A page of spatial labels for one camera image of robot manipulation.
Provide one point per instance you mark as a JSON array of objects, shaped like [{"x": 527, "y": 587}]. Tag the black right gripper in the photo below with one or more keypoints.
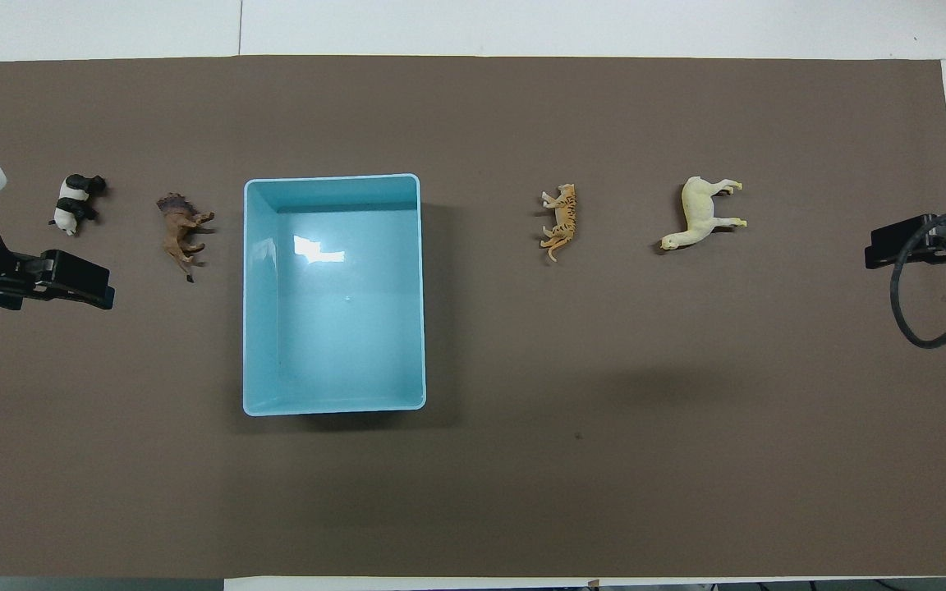
[{"x": 916, "y": 242}]

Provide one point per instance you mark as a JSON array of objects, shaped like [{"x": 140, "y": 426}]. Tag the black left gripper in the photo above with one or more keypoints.
[{"x": 71, "y": 279}]

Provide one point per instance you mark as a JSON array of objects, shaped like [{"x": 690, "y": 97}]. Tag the black and white panda toy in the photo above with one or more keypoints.
[{"x": 72, "y": 201}]

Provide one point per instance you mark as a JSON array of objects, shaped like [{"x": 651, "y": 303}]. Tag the brown lion toy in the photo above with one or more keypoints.
[{"x": 180, "y": 230}]

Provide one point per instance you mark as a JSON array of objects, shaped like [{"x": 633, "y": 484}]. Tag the cream horse toy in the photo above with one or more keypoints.
[{"x": 699, "y": 215}]

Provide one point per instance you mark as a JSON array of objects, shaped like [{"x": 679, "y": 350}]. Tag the orange striped tiger toy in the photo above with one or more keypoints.
[{"x": 563, "y": 220}]

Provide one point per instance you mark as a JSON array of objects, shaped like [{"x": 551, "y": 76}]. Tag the light blue storage box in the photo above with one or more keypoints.
[{"x": 333, "y": 328}]

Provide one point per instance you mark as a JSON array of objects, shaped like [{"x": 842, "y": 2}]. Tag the brown table mat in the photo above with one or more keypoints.
[{"x": 604, "y": 369}]

